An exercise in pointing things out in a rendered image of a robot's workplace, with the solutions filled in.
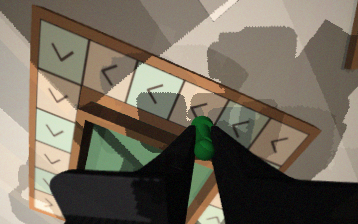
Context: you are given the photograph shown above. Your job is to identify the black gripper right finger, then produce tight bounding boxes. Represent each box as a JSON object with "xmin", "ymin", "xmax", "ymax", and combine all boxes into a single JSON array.
[{"xmin": 210, "ymin": 126, "xmax": 358, "ymax": 224}]

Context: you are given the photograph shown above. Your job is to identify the green pawn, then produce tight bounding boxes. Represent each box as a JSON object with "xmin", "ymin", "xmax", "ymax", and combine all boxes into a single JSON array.
[{"xmin": 191, "ymin": 116, "xmax": 215, "ymax": 161}]

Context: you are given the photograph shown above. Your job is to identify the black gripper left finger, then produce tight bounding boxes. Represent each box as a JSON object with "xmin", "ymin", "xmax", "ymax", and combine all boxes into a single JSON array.
[{"xmin": 49, "ymin": 125, "xmax": 196, "ymax": 224}]

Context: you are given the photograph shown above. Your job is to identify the square ring board with arrow tiles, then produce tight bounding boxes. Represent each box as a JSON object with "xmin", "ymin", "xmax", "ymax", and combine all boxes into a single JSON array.
[{"xmin": 28, "ymin": 5, "xmax": 322, "ymax": 221}]

